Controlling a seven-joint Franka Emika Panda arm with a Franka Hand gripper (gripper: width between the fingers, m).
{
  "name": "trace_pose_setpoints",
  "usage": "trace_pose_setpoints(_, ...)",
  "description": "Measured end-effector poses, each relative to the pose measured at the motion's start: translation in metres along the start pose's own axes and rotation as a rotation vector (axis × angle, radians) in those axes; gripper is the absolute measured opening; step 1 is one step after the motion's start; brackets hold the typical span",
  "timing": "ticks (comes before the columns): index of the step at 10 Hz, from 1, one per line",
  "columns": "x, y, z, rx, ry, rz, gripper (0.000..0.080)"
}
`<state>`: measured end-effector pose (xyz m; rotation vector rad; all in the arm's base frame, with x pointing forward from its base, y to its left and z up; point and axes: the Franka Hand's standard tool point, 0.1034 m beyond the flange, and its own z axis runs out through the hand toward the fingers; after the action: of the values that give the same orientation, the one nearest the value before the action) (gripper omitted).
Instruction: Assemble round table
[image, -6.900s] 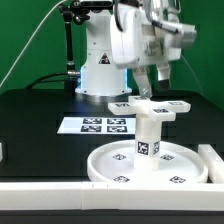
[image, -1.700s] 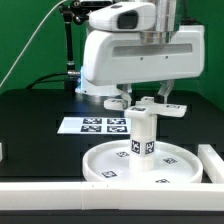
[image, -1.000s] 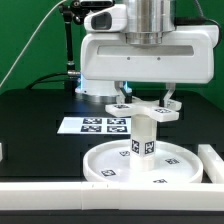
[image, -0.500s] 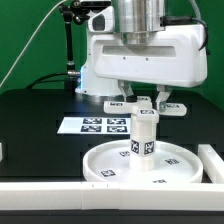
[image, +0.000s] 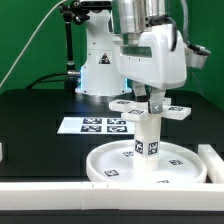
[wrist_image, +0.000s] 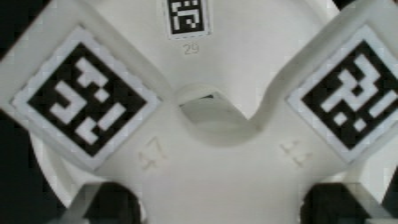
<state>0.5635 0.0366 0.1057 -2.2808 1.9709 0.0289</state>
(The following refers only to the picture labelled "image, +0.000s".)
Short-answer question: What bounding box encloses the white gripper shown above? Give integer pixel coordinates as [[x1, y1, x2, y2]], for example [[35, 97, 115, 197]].
[[113, 25, 187, 114]]

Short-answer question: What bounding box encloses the white cross-shaped table base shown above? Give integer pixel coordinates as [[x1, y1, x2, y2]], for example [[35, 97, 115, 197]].
[[109, 98, 191, 122]]

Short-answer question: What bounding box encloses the white round table top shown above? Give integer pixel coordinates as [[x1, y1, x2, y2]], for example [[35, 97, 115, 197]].
[[86, 140, 207, 184]]

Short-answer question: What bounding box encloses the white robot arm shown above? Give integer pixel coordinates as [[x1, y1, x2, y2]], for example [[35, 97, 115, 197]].
[[74, 0, 186, 109]]

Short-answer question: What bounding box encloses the white marker sheet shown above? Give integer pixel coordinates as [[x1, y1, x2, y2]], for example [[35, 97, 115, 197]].
[[57, 117, 134, 135]]

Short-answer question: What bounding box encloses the white right fence block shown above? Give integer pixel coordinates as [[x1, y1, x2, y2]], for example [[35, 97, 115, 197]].
[[198, 144, 224, 184]]

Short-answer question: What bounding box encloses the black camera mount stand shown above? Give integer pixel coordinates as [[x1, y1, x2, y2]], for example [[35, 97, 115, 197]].
[[59, 0, 113, 96]]

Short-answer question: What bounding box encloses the black cable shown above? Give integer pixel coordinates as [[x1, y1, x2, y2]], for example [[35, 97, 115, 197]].
[[25, 72, 81, 90]]

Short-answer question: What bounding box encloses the white front fence rail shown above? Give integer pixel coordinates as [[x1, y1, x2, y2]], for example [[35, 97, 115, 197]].
[[0, 182, 224, 211]]

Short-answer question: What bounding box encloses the white cable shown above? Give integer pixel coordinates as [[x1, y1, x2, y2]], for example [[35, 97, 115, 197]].
[[0, 0, 68, 88]]

